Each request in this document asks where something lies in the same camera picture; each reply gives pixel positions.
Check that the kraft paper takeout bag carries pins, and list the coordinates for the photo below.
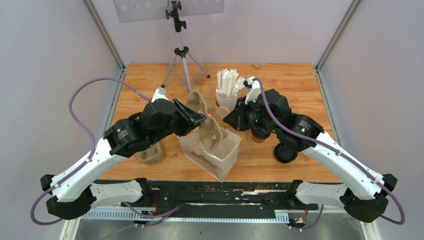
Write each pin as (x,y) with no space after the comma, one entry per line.
(217,163)

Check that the white straw holder cup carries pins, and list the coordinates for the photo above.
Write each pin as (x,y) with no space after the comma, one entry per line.
(225,102)

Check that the grey camera tripod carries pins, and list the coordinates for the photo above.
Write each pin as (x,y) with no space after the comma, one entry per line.
(172,8)

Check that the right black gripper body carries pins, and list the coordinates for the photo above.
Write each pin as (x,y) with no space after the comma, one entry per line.
(252,117)

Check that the stack of black lids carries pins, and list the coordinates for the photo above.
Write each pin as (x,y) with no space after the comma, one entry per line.
(284,154)

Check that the bundle of wrapped straws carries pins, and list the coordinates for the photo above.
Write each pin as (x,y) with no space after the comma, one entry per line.
(229,83)

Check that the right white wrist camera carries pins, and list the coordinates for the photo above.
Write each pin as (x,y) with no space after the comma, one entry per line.
(253,87)

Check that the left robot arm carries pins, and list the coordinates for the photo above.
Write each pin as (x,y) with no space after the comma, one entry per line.
(76,191)

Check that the brown pulp cup carrier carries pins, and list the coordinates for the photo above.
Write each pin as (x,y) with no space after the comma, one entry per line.
(150,155)

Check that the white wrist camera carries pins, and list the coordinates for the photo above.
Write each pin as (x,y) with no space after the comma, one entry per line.
(253,87)
(160,93)

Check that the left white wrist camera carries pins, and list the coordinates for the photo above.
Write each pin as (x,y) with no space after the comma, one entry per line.
(160,93)

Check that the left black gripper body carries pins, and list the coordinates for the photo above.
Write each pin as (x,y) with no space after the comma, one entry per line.
(179,126)

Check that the single pulp cup carrier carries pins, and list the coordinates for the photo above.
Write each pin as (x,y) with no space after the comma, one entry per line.
(211,133)

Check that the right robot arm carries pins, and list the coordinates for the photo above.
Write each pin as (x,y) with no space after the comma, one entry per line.
(363,193)

